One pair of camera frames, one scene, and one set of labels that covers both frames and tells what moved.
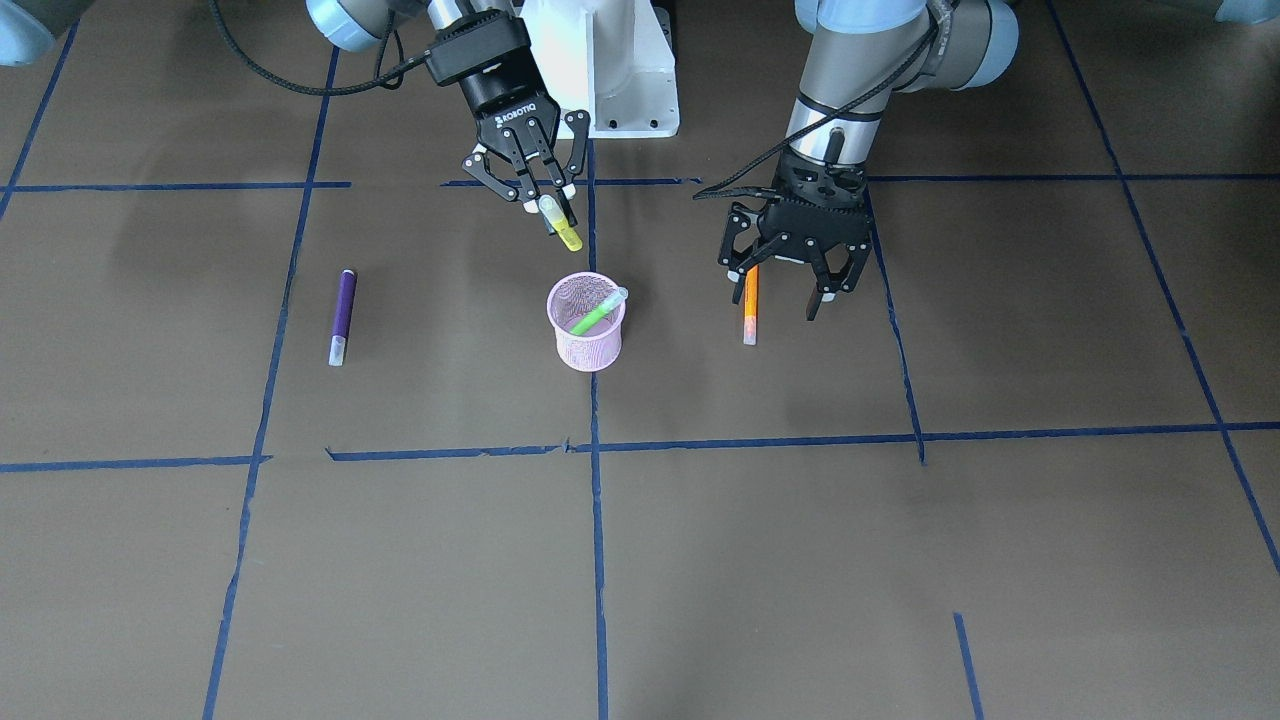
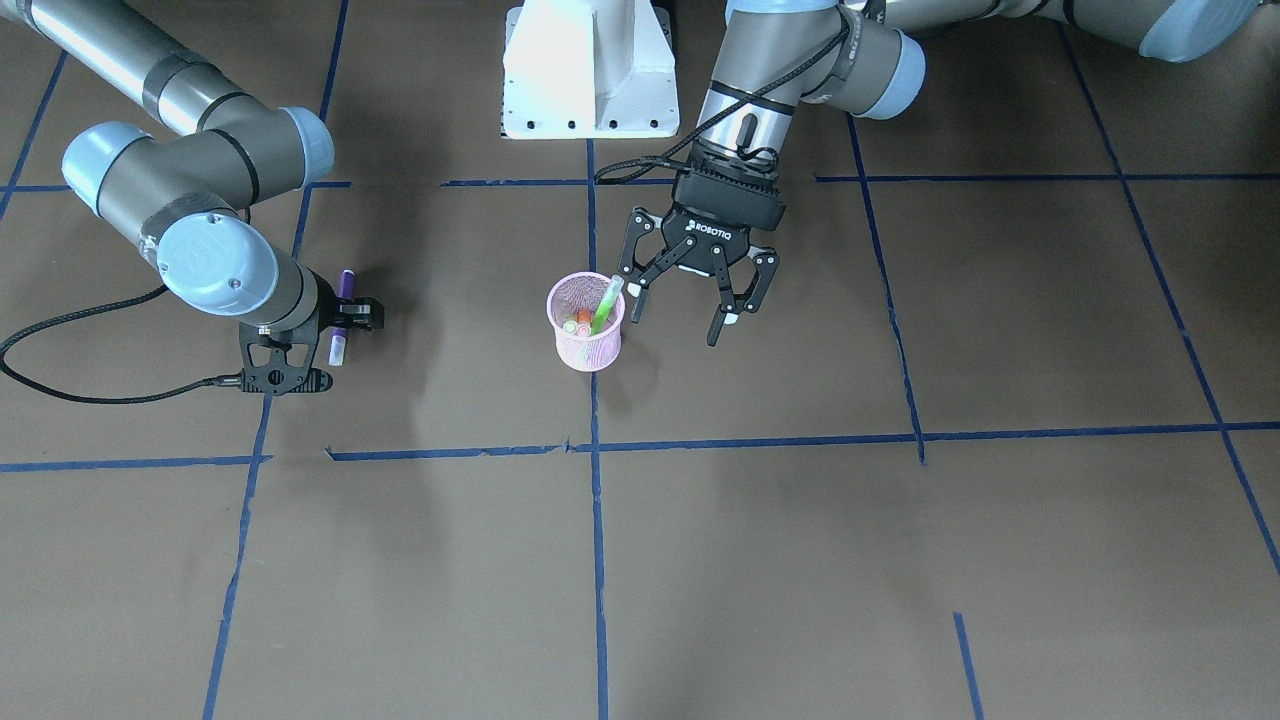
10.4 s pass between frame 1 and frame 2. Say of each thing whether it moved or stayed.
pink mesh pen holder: stayed
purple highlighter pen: stayed
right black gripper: moved
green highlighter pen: moved
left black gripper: moved
